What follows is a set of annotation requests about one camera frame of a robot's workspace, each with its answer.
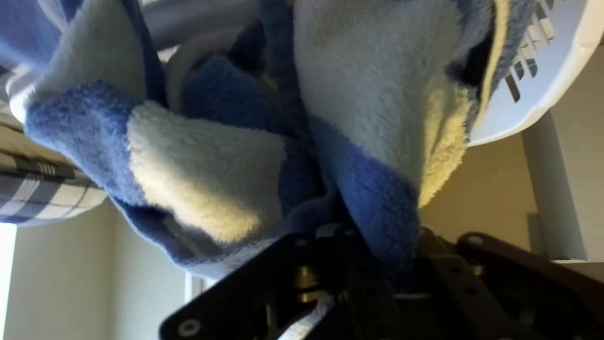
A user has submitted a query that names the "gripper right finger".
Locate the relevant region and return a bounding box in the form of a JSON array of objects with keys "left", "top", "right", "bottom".
[{"left": 411, "top": 228, "right": 604, "bottom": 340}]

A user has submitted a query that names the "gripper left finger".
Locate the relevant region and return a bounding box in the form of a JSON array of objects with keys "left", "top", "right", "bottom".
[{"left": 159, "top": 226, "right": 378, "bottom": 340}]

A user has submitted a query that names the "blue plaid bed sheet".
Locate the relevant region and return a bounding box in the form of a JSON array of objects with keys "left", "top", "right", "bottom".
[{"left": 0, "top": 61, "right": 108, "bottom": 225}]

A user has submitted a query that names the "white plastic laundry basket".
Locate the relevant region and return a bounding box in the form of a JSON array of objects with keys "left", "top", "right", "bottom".
[{"left": 465, "top": 0, "right": 604, "bottom": 147}]

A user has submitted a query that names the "white and blue towel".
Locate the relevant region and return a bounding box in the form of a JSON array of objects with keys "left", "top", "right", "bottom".
[{"left": 0, "top": 0, "right": 543, "bottom": 340}]

